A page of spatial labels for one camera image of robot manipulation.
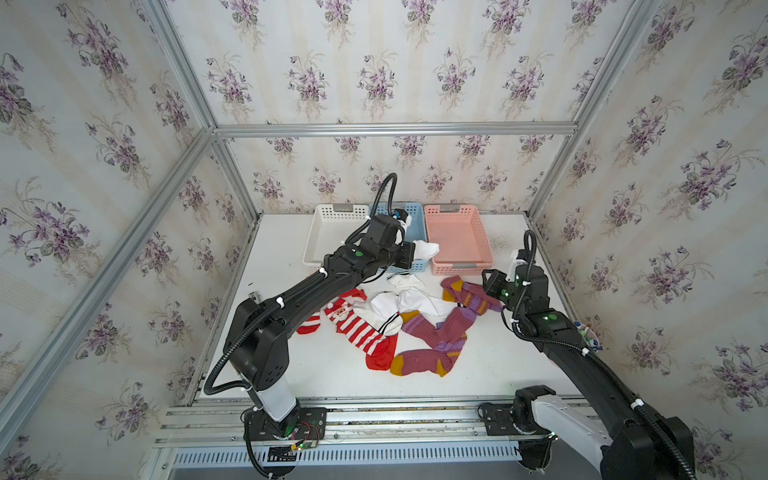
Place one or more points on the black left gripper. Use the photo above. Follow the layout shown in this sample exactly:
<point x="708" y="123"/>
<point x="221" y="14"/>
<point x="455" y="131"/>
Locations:
<point x="408" y="251"/>

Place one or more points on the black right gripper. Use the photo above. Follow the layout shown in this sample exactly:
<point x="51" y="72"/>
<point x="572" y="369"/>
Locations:
<point x="493" y="284"/>

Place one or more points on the small white ankle sock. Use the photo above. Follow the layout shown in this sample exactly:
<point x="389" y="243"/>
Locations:
<point x="424" y="250"/>

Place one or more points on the purple yellow sock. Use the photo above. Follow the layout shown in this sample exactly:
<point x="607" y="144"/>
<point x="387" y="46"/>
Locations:
<point x="439" y="359"/>
<point x="469" y="295"/>

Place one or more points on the purple striped sock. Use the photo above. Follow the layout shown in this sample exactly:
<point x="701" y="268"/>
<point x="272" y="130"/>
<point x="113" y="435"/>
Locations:
<point x="448" y="336"/>

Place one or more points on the purple yellow sock front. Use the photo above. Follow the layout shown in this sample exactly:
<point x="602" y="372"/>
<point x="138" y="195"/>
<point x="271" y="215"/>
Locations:
<point x="439" y="359"/>

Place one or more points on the red white striped santa sock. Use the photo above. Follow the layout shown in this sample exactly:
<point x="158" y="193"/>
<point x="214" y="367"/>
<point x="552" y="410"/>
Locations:
<point x="346" y="318"/>

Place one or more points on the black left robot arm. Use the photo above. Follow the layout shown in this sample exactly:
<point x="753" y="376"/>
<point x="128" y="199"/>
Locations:
<point x="256" y="356"/>

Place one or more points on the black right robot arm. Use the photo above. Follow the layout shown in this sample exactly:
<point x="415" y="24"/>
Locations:
<point x="630" y="439"/>

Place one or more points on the blue plastic basket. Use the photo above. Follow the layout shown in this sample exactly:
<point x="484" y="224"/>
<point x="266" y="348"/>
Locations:
<point x="414" y="228"/>

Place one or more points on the pink plastic basket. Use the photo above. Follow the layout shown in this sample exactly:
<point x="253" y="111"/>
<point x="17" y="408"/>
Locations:
<point x="464" y="248"/>

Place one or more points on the white plastic basket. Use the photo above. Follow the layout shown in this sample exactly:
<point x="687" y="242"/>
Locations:
<point x="330" y="227"/>

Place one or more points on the white sock upper middle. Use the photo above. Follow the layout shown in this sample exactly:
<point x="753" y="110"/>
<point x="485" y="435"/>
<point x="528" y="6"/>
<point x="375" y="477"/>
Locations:
<point x="431" y="307"/>

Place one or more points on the white sock with black stripes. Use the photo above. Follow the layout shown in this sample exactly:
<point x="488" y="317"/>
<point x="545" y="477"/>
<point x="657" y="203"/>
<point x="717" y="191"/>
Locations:
<point x="381" y="312"/>

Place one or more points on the red snowflake sock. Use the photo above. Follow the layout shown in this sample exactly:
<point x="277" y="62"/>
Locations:
<point x="354" y="295"/>

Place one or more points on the plain red sock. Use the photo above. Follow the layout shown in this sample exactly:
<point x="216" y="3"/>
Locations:
<point x="381" y="352"/>

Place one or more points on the colorful small items bundle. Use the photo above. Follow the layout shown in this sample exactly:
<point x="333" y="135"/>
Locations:
<point x="590" y="337"/>

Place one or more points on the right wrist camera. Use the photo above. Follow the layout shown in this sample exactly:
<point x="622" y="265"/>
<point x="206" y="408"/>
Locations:
<point x="518" y="259"/>

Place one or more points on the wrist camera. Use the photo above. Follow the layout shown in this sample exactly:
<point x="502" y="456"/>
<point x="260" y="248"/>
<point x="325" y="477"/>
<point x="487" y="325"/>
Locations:
<point x="400" y="214"/>
<point x="518" y="259"/>

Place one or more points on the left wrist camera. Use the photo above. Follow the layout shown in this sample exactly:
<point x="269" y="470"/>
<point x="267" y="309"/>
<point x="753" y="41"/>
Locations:
<point x="400" y="214"/>

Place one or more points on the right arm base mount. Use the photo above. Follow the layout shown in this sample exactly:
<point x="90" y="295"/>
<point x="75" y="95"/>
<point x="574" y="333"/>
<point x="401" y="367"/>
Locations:
<point x="510" y="419"/>

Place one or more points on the aluminium rail front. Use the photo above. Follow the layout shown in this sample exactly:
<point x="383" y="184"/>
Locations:
<point x="348" y="420"/>

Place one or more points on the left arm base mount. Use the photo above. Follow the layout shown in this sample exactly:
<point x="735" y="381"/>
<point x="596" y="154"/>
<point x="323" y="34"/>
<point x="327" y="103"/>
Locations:
<point x="303" y="424"/>

